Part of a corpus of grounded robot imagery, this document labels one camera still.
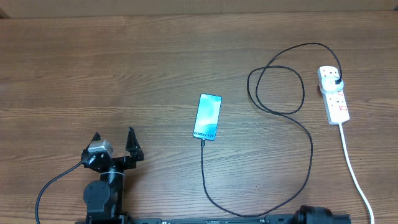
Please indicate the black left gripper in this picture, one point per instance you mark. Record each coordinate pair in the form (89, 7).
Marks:
(135, 153)

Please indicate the blue Samsung Galaxy smartphone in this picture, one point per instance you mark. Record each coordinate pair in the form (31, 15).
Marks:
(208, 113)

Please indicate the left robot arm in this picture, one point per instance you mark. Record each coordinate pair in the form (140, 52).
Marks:
(104, 197)

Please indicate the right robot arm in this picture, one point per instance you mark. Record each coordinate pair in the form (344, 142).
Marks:
(312, 215)

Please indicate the white charger plug adapter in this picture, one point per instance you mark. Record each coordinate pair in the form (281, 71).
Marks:
(331, 85)

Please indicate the white power strip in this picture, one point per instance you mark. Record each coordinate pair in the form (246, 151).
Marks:
(335, 103)

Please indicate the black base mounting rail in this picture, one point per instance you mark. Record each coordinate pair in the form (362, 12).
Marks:
(268, 219)

